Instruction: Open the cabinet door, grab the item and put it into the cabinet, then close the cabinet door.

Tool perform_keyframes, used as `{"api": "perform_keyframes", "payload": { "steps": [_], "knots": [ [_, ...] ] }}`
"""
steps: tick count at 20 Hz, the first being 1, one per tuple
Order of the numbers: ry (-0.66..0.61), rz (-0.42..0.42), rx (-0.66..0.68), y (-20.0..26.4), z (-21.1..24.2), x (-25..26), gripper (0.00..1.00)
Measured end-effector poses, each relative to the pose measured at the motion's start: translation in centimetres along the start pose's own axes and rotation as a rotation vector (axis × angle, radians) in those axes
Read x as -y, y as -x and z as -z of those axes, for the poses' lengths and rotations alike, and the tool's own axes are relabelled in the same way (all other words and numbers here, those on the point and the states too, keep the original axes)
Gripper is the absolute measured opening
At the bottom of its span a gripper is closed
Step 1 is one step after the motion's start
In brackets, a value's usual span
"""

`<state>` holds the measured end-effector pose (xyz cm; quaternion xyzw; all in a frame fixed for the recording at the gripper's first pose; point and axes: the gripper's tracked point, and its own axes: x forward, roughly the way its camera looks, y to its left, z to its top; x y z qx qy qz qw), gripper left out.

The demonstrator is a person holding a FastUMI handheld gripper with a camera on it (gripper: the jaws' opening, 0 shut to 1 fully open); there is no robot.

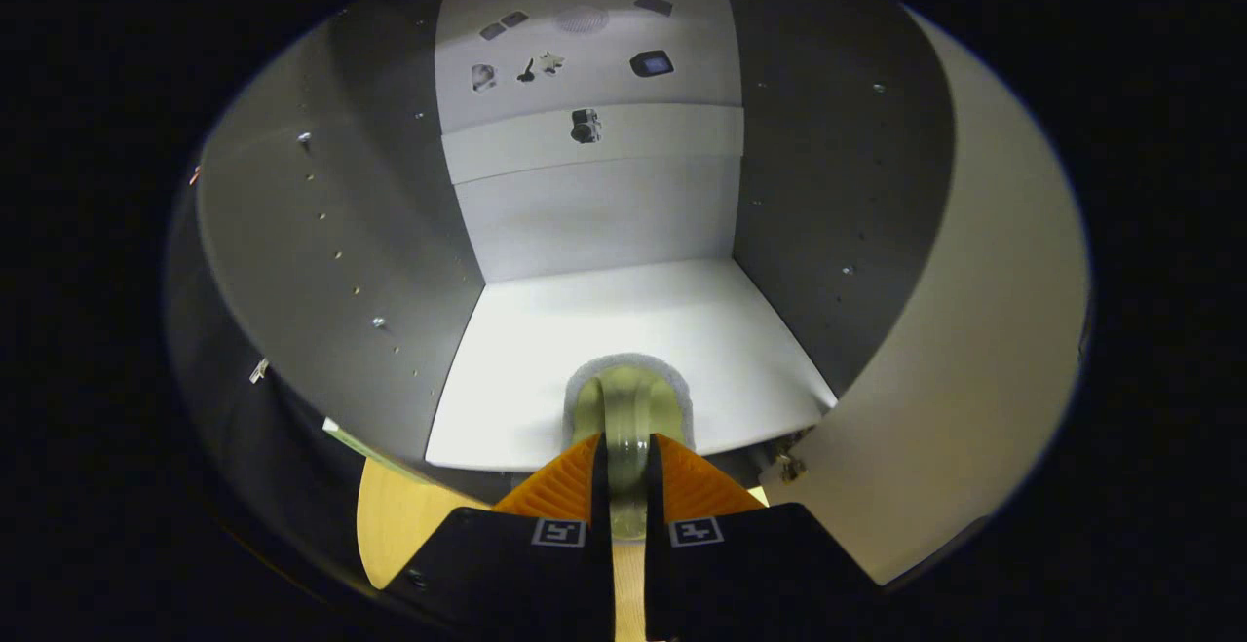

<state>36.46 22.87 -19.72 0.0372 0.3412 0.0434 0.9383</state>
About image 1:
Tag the metal door hinge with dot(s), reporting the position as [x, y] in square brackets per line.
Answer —
[791, 467]

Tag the beige cabinet door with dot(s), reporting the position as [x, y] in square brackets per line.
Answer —
[974, 330]

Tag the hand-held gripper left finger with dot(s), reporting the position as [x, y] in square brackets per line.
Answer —
[601, 564]

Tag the white cabinet shelf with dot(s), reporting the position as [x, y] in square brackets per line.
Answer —
[623, 320]

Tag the dark grey cabinet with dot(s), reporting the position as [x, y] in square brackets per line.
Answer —
[321, 233]

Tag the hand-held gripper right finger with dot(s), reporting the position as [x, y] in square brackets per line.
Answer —
[656, 574]

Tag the white clip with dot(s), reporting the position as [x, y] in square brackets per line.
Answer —
[258, 370]

